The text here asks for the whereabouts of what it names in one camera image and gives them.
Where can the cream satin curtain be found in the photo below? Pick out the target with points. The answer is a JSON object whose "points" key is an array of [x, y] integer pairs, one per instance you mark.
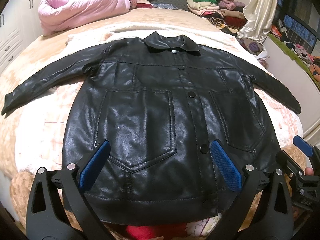
{"points": [[259, 15]]}

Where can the red garment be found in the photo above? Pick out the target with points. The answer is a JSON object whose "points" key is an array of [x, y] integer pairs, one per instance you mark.
{"points": [[167, 231]]}

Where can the green windowsill cloth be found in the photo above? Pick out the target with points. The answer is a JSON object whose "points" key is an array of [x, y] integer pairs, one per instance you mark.
{"points": [[308, 63]]}

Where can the white wardrobe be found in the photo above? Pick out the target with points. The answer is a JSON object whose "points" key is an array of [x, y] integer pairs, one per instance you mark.
{"points": [[20, 26]]}

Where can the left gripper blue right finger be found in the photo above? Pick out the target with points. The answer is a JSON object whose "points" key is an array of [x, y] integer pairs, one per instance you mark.
{"points": [[230, 172]]}

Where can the red and blue pillows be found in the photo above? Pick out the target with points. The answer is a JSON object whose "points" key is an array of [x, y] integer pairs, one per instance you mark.
{"points": [[146, 4]]}

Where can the person's right hand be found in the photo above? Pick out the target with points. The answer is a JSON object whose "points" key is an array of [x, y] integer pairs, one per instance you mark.
{"points": [[309, 171]]}

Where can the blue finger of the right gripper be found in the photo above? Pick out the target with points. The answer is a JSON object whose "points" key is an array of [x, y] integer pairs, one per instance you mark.
{"points": [[303, 146]]}

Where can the pink puffy quilt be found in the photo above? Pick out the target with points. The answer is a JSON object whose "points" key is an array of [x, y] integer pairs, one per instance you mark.
{"points": [[60, 15]]}

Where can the tan bed sheet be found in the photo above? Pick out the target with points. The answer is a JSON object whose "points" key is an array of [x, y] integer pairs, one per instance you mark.
{"points": [[137, 23]]}

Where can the black leather jacket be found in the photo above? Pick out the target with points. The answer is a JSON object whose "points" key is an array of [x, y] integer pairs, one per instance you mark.
{"points": [[155, 129]]}

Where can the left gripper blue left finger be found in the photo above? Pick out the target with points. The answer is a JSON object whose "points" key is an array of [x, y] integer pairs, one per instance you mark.
{"points": [[90, 165]]}

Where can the pile of folded clothes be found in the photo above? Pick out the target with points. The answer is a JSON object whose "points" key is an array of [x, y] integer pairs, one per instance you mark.
{"points": [[226, 15]]}

